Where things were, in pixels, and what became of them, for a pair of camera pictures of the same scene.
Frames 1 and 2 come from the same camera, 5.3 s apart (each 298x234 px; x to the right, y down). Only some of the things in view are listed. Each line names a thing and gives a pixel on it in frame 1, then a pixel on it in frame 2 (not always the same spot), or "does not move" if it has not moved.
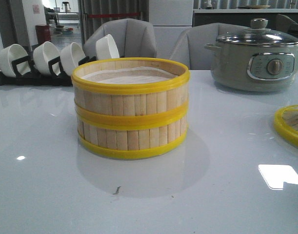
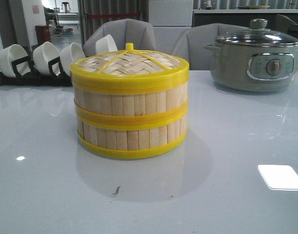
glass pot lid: [259, 34] does not move
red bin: [43, 34] does not move
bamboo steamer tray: [130, 91] does not move
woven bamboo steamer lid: [289, 121] to [130, 72]
